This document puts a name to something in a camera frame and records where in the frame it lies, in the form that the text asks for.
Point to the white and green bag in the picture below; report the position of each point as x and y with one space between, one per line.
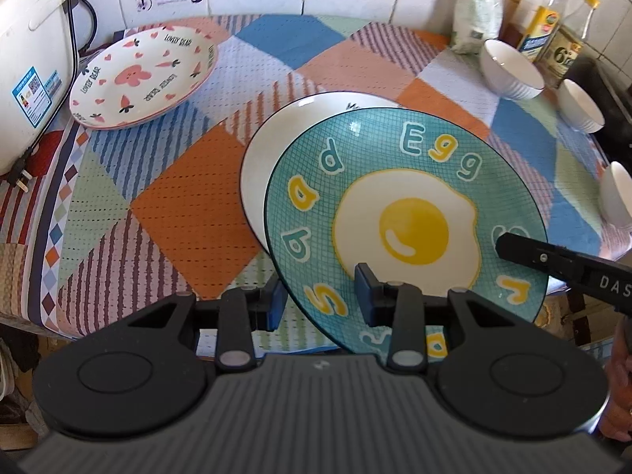
476 15

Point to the white plate with dark rim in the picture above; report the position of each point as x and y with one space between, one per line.
276 143

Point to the black power plug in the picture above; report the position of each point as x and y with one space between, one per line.
20 176

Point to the person's right hand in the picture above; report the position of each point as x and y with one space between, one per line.
619 395

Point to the white ribbed bowl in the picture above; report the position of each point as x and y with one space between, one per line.
617 197
580 106
508 69

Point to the clear bottle with yellow cap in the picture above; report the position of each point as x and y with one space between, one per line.
568 54

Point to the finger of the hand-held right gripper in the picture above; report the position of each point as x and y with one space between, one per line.
533 253

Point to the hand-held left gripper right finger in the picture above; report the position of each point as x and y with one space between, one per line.
365 296

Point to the black stove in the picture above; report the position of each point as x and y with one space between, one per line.
614 108

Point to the white kitchen appliance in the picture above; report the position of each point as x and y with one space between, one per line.
29 59

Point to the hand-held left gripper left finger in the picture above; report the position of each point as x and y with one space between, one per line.
276 306

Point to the white plate with pink rabbit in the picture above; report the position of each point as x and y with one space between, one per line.
148 69

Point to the oil bottle with yellow label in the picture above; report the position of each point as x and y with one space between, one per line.
543 29

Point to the colourful patchwork tablecloth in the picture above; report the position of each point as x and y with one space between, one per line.
187 217

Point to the teal fried egg plate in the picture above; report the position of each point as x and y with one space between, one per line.
405 158

